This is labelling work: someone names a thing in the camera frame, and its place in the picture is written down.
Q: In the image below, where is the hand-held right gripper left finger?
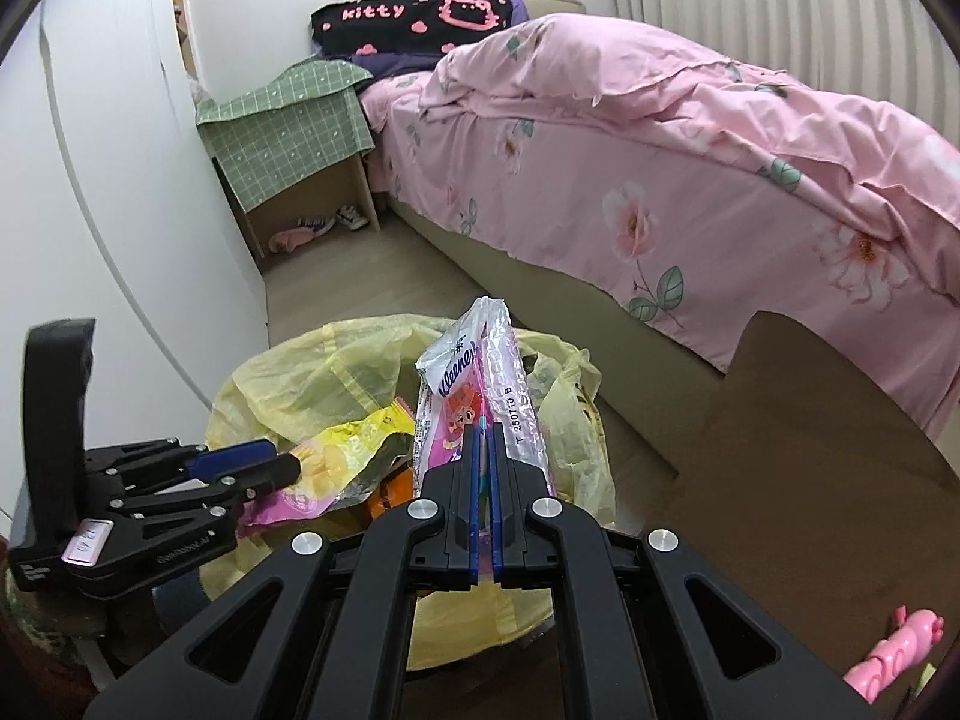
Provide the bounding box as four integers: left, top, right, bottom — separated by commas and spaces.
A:
82, 427, 481, 720

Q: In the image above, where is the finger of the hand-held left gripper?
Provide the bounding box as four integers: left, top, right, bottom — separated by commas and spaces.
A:
109, 452, 302, 524
84, 439, 280, 492

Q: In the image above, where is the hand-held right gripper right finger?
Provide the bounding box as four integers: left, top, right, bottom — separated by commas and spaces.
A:
484, 426, 878, 720

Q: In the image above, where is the pink yellow wrapper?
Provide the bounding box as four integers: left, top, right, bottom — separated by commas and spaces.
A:
236, 484, 353, 541

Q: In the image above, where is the yellow wafer packet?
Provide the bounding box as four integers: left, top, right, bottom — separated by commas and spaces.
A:
300, 405, 415, 496

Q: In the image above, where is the yellow plastic trash bag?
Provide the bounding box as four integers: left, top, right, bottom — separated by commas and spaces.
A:
199, 313, 616, 668

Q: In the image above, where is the pink tissue packet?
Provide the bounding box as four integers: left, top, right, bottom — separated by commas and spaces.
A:
415, 296, 560, 541

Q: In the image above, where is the person's leg in jeans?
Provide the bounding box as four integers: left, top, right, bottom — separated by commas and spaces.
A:
154, 574, 226, 642

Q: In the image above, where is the white wardrobe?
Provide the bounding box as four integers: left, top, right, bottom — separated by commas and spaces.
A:
0, 0, 275, 533

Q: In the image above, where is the wooden nightstand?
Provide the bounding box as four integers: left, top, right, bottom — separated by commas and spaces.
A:
214, 152, 381, 263

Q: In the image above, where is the green checked cloth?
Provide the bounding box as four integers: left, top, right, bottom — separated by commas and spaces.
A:
196, 58, 376, 215

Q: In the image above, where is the bed with pink floral sheet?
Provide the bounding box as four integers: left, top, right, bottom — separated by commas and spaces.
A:
360, 0, 960, 443

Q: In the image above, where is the pink caterpillar toy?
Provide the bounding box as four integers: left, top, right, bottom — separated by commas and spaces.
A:
844, 604, 944, 706

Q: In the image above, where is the black Hello Kitty pillow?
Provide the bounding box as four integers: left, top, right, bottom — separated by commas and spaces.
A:
310, 0, 518, 61

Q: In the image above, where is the pink floral duvet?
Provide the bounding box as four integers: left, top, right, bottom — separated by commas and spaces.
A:
418, 13, 960, 241

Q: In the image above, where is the white striped curtain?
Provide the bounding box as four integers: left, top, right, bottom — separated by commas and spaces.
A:
604, 0, 960, 102

